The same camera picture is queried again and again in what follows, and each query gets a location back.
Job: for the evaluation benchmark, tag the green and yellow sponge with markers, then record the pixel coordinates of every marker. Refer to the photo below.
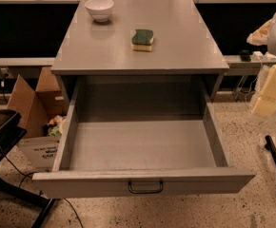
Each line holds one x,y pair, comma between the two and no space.
142,40

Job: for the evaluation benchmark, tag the black top drawer handle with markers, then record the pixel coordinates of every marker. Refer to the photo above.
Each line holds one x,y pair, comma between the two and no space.
145,188

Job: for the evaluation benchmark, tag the wall power outlet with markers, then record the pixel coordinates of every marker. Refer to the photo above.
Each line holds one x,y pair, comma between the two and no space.
5,72

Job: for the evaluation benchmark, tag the brown cardboard box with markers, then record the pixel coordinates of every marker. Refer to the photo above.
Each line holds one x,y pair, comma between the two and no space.
39,109

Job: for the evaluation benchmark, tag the crumpled items in box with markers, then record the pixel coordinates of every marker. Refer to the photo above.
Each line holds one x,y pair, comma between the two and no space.
55,126

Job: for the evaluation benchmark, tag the black stand left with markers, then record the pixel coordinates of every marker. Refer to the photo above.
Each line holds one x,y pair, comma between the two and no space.
10,135

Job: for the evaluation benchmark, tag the black small device on ledge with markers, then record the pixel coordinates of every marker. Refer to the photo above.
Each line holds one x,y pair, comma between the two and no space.
244,55

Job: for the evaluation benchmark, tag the white and yellow gripper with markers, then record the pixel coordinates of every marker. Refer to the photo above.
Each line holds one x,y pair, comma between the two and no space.
266,103

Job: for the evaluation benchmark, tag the grey drawer cabinet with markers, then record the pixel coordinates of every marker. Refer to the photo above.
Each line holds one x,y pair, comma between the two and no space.
184,68

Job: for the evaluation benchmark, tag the grey top drawer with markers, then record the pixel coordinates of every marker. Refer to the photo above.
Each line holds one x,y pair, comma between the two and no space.
100,152

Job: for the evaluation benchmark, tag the white power strip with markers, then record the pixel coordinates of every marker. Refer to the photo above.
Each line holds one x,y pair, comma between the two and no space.
258,55

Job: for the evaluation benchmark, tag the white ceramic bowl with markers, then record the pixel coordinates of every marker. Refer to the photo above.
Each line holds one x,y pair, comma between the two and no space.
99,10

